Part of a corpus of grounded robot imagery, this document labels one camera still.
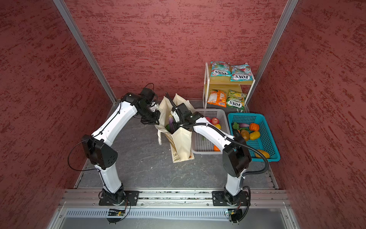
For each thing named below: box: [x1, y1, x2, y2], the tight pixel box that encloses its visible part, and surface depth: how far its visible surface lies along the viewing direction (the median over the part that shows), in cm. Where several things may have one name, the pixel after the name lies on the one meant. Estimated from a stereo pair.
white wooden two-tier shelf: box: [202, 62, 256, 113], surface depth 99 cm
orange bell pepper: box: [249, 123, 260, 132], surface depth 100 cm
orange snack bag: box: [206, 88, 228, 108], surface depth 99 cm
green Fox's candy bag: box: [226, 89, 247, 111], surface depth 99 cm
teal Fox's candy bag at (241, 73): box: [230, 62, 254, 82], surface depth 89 cm
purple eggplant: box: [168, 114, 175, 134], surface depth 87 cm
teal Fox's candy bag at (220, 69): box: [210, 61, 232, 77], surface depth 92 cm
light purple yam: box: [238, 123, 250, 128], surface depth 105 cm
